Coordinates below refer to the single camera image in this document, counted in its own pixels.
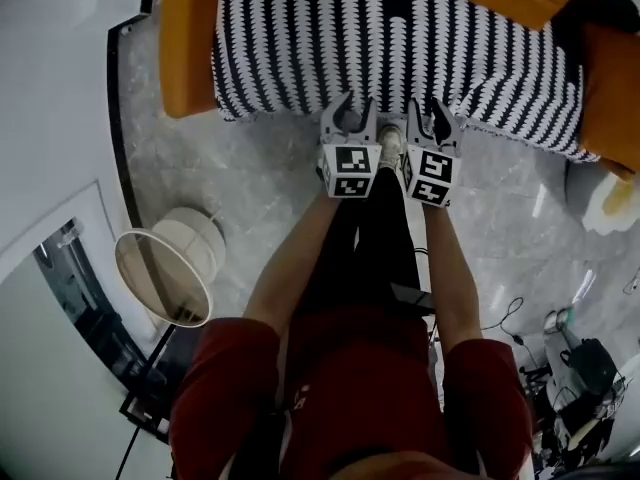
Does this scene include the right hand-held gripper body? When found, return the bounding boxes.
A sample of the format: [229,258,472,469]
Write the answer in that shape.
[399,134,463,208]

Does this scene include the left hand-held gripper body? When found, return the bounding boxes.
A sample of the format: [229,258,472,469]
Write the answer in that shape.
[315,117,385,200]

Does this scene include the orange sofa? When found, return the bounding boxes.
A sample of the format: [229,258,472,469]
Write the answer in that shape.
[158,0,640,184]

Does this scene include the medium orange cushion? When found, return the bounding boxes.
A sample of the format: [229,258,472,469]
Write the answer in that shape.
[579,21,640,163]

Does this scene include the person's left forearm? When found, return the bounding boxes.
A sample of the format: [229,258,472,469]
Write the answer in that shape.
[242,192,351,337]

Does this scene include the person's right forearm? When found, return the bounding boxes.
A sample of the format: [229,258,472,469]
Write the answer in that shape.
[422,202,485,352]

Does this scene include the white shoe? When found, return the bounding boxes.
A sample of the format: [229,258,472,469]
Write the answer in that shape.
[377,123,408,170]

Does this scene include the black trousers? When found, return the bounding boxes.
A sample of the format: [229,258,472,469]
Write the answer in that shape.
[294,165,432,319]

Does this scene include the black box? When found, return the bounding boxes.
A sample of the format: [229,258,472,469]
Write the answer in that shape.
[388,281,437,315]

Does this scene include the white object with yellow top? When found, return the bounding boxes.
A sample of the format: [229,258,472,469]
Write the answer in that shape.
[564,160,640,235]

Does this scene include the floor lamp with round shade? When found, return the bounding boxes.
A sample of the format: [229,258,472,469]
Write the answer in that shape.
[113,227,215,480]

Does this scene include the red shirt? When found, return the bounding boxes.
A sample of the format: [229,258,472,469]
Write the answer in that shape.
[169,307,534,480]

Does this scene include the black bag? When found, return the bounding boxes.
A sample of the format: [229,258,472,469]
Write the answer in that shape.
[563,336,622,397]

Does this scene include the white equipment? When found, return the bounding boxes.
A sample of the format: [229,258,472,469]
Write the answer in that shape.
[529,306,640,472]

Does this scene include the dark glass cabinet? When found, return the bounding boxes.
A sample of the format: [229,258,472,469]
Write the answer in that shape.
[31,216,169,409]

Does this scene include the black cable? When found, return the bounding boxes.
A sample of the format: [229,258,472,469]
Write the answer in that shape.
[478,295,539,364]

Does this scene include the black picture frame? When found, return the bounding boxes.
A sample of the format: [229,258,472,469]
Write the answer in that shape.
[118,391,172,445]

